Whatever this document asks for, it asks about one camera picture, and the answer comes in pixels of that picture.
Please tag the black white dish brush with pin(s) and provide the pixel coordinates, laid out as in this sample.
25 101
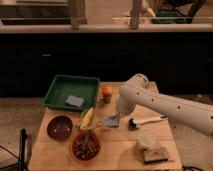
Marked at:
135 123

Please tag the orange bowl with food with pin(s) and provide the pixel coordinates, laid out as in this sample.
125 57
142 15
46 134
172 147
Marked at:
85 146

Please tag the white cup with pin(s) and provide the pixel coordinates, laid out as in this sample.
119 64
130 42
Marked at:
146 139

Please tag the brown wooden block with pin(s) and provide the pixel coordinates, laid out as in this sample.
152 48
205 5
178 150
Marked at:
155 155

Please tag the blue sponge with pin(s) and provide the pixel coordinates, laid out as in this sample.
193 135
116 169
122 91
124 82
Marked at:
74 100

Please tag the metal spoon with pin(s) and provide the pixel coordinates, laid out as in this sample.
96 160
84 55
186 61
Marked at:
93 127

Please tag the green plastic tray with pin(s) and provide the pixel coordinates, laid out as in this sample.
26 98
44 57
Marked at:
63 86

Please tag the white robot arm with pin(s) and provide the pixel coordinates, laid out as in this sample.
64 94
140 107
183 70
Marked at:
134 91

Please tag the light blue towel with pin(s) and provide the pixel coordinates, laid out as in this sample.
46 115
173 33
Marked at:
111 121

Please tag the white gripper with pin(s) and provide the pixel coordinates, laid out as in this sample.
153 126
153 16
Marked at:
124 107

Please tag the purple bowl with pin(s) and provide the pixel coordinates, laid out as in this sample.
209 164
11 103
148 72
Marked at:
60 128

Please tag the orange on wooden stand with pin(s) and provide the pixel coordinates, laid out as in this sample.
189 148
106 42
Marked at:
107 94

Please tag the yellow corn cob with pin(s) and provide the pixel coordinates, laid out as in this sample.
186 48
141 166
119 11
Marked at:
87 119

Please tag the green bin in background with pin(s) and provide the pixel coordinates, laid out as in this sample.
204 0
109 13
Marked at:
168 17

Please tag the black chair frame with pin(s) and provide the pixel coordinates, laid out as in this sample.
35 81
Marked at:
21 156

